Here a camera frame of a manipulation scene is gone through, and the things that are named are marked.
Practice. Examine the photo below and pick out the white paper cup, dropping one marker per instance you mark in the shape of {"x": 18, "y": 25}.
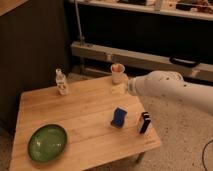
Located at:
{"x": 117, "y": 71}

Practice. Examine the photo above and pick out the blue sponge block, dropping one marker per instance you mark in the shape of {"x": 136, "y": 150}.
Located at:
{"x": 118, "y": 117}

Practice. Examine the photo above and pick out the black and white box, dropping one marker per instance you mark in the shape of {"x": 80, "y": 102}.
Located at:
{"x": 143, "y": 122}

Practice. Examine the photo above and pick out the green round plate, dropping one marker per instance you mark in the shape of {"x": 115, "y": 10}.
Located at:
{"x": 47, "y": 143}

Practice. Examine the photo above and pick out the upper metal shelf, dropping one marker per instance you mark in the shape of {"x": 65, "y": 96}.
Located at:
{"x": 151, "y": 8}

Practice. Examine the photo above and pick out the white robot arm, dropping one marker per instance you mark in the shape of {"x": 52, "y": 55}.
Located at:
{"x": 170, "y": 85}

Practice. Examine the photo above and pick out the clear plastic bottle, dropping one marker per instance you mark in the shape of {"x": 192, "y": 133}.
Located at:
{"x": 61, "y": 82}

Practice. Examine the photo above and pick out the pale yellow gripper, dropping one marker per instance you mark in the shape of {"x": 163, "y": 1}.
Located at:
{"x": 119, "y": 89}

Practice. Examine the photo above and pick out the grey metal shelf beam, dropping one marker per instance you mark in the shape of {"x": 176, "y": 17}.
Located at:
{"x": 140, "y": 60}

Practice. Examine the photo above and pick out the metal vertical pole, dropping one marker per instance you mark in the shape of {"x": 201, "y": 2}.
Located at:
{"x": 81, "y": 37}

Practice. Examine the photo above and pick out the wooden table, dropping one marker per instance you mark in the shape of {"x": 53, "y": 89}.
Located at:
{"x": 86, "y": 114}

